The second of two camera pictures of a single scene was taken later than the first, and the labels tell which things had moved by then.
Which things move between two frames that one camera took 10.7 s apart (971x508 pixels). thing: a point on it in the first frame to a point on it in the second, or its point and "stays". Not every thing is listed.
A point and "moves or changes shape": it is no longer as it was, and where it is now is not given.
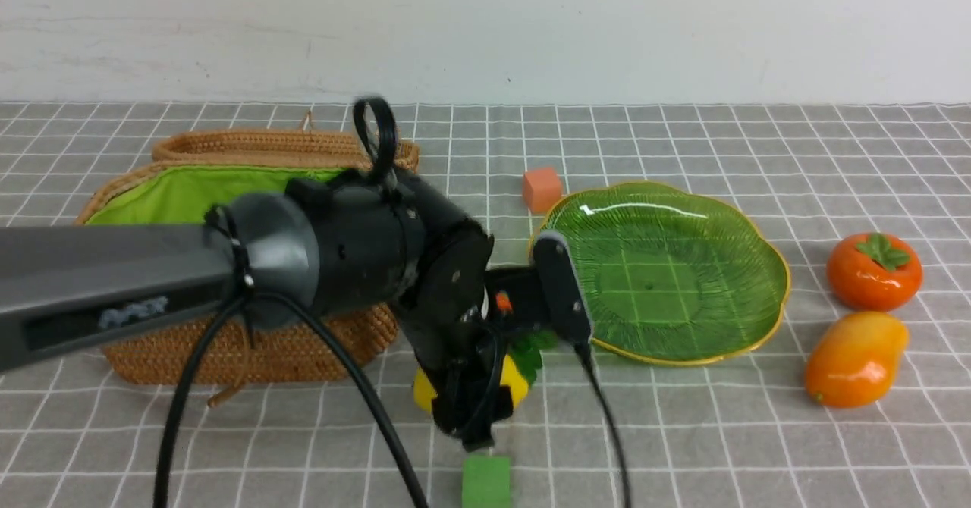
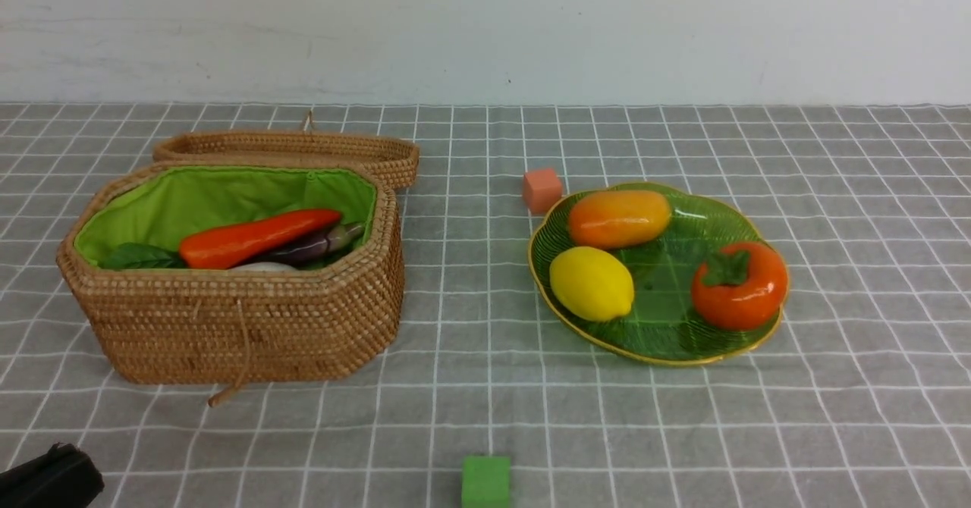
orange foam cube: [541, 187] stays
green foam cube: [486, 481] stays
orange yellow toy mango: [853, 360] to [617, 217]
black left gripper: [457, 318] to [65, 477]
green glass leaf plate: [672, 277] stays
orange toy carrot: [526, 343] moves or changes shape
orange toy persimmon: [876, 272] to [740, 287]
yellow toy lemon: [511, 378] to [591, 283]
